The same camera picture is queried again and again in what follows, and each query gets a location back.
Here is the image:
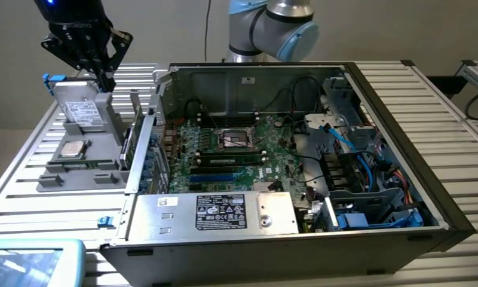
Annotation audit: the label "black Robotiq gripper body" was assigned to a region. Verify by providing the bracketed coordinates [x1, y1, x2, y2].
[33, 0, 115, 62]

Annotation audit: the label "silver hard disk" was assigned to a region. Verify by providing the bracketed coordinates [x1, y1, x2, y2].
[49, 80, 106, 127]

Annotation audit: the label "silver CPU chip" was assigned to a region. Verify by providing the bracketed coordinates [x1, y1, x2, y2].
[58, 139, 91, 158]

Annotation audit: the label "green graphics card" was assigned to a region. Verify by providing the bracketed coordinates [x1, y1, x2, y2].
[118, 90, 144, 172]

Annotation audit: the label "green RAM stick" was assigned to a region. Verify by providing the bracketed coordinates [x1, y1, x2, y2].
[59, 160, 108, 169]

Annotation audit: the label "grey parts rack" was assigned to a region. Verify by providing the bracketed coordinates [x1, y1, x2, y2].
[34, 91, 130, 194]

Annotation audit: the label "CPU socket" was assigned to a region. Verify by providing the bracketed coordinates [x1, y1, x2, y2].
[216, 127, 260, 151]

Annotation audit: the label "green motherboard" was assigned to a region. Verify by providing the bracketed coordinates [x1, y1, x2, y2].
[163, 114, 308, 194]

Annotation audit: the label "installed black RAM stick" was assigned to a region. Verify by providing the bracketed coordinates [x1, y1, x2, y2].
[196, 150, 270, 167]

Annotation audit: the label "black expansion slot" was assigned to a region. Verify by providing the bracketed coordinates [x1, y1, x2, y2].
[187, 166, 240, 177]

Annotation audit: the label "blue expansion slot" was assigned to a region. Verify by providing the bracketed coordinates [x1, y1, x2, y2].
[187, 174, 240, 182]

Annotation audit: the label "small blue plastic clip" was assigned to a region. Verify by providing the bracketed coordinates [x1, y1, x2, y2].
[95, 215, 115, 230]

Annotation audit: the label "silver power supply unit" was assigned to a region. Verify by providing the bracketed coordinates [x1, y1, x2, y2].
[123, 191, 300, 240]

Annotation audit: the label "silver chipset heatsink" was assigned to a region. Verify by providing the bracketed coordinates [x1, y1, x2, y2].
[251, 181, 284, 193]

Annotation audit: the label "grey metal disk bay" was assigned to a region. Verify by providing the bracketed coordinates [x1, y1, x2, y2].
[302, 77, 379, 152]

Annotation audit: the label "teal-framed tablet screen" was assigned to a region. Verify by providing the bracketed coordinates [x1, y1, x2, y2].
[0, 238, 86, 287]

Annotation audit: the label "open black PC case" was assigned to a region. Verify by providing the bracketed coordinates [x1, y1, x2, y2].
[98, 61, 476, 287]

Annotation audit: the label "blue disk bay latch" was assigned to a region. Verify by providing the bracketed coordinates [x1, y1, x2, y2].
[335, 212, 370, 231]

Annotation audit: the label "blue plastic disk bracket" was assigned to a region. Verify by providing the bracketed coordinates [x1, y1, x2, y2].
[41, 74, 67, 97]

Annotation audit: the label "thin black hanging cable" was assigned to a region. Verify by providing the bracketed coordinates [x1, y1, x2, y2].
[203, 0, 212, 62]

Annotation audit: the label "black wire in case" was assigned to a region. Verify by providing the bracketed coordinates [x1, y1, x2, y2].
[256, 75, 324, 116]

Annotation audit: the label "flat blue data wire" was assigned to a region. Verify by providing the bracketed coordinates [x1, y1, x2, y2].
[320, 123, 355, 151]

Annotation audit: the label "round blue data wire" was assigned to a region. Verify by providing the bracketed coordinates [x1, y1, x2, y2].
[351, 150, 379, 193]

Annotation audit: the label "red and yellow power wires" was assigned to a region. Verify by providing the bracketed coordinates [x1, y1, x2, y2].
[384, 166, 416, 212]

